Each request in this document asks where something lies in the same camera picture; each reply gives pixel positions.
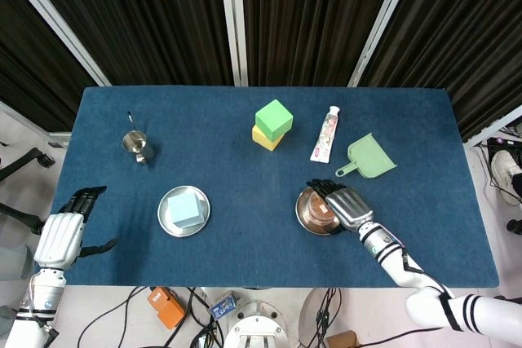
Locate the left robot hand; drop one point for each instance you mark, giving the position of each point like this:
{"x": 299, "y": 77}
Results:
{"x": 59, "y": 240}

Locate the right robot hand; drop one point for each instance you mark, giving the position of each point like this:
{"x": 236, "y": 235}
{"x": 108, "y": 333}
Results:
{"x": 350, "y": 207}

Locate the clear jar with orange contents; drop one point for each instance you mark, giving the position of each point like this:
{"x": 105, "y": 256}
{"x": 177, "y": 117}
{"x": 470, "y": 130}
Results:
{"x": 318, "y": 209}

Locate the light blue foam cube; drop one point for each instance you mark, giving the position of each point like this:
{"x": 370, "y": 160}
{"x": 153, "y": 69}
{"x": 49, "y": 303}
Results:
{"x": 185, "y": 211}

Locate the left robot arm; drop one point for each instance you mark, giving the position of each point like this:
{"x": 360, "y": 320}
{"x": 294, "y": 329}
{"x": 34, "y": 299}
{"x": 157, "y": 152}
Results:
{"x": 36, "y": 303}

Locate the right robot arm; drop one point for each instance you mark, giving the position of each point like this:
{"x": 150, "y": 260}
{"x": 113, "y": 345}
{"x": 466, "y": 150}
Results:
{"x": 408, "y": 272}

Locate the round white robot base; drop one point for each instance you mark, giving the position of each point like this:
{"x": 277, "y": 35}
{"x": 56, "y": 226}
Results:
{"x": 257, "y": 323}

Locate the round steel plate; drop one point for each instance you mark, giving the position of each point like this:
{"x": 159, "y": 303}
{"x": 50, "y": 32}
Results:
{"x": 303, "y": 217}
{"x": 167, "y": 221}

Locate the green plastic dustpan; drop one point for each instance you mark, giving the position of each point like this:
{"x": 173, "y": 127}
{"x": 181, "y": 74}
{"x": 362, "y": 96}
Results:
{"x": 369, "y": 158}

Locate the white printed paste tube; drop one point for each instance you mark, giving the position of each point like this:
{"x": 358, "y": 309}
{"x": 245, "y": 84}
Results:
{"x": 325, "y": 136}

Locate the black chair base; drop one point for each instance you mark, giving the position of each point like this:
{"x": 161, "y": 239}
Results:
{"x": 36, "y": 157}

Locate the blue table cloth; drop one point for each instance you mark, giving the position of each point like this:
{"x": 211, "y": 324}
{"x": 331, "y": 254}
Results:
{"x": 253, "y": 250}

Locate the yellow foam cube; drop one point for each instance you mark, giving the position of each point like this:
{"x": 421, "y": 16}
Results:
{"x": 265, "y": 142}

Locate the grey round panel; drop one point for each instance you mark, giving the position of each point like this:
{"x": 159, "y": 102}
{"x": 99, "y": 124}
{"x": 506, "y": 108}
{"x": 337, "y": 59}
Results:
{"x": 310, "y": 315}

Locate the green foam cube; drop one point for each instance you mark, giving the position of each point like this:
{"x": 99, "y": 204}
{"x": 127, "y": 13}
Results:
{"x": 274, "y": 119}

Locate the orange box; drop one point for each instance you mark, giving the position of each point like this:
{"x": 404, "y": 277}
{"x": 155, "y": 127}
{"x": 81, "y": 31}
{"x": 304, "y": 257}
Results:
{"x": 167, "y": 307}

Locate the brown cardboard box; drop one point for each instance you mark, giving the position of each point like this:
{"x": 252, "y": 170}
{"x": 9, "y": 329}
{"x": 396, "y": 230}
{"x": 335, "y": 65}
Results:
{"x": 342, "y": 340}

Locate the small metal spoon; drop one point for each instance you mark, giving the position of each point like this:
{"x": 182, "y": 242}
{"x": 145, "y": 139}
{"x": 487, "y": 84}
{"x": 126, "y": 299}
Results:
{"x": 130, "y": 117}

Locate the white sneaker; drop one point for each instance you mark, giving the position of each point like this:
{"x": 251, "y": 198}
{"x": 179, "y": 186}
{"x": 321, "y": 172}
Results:
{"x": 505, "y": 173}

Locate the blue circuit board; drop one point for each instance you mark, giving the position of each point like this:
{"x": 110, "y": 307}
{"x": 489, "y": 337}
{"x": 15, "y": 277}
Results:
{"x": 223, "y": 306}

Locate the black caster wheel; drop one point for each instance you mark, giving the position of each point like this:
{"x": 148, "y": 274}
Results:
{"x": 514, "y": 226}

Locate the black pleated curtain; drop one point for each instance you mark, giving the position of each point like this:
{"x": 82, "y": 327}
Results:
{"x": 469, "y": 38}
{"x": 310, "y": 18}
{"x": 24, "y": 71}
{"x": 142, "y": 18}

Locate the aluminium frame post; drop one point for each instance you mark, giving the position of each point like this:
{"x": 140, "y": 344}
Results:
{"x": 381, "y": 18}
{"x": 53, "y": 18}
{"x": 233, "y": 18}

